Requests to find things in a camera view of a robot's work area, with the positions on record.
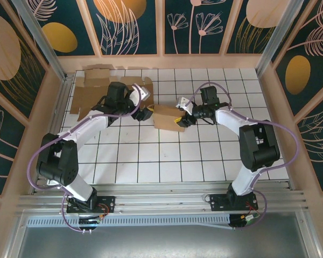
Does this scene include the wall panel peach circle grass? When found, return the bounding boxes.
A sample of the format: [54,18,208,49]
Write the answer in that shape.
[224,0,285,56]

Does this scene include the wall panel single flower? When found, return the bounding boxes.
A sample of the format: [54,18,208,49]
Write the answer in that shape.
[0,88,27,197]

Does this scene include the brown cardboard box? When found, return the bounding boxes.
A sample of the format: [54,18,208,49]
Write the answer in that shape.
[71,63,155,116]
[152,104,189,133]

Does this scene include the wall panel pink feather leaves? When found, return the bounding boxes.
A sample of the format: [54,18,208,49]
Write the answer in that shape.
[296,98,323,193]

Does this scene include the grey slotted cable duct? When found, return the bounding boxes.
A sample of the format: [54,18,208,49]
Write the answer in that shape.
[25,213,232,230]

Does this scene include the wall panel yellow oval feather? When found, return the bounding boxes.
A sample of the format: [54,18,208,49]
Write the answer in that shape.
[269,0,323,116]

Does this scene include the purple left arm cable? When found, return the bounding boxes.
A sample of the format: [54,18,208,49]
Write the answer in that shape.
[28,82,142,233]

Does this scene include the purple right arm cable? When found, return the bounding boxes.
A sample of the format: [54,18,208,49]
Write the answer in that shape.
[188,82,299,231]

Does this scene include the aluminium side rail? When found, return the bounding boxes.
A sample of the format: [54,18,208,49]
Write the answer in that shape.
[29,75,74,195]

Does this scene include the wall panel large peach circle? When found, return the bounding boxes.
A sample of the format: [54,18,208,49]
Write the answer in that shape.
[0,0,49,127]

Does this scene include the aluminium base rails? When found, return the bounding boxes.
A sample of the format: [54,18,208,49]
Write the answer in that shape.
[16,181,310,216]

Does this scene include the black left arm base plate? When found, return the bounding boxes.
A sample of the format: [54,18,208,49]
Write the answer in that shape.
[66,195,116,215]

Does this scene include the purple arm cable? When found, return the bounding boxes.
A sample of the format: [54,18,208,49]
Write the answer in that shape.
[28,82,142,233]
[188,82,299,231]

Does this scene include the wall panel pink flowers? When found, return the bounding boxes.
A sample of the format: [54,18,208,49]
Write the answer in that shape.
[163,0,232,56]

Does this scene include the wall panel yellow oval leaf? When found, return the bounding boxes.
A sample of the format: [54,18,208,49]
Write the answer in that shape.
[23,0,97,57]

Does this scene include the grey metal sheet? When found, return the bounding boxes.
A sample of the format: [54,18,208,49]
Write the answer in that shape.
[5,212,321,258]

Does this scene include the wall panel orange circle leaves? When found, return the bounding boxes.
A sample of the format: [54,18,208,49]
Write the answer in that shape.
[85,0,159,57]

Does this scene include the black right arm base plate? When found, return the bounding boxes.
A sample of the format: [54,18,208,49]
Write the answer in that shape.
[209,193,259,212]

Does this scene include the aluminium corner post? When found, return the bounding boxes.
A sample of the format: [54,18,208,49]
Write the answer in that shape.
[255,0,305,77]
[10,0,68,82]

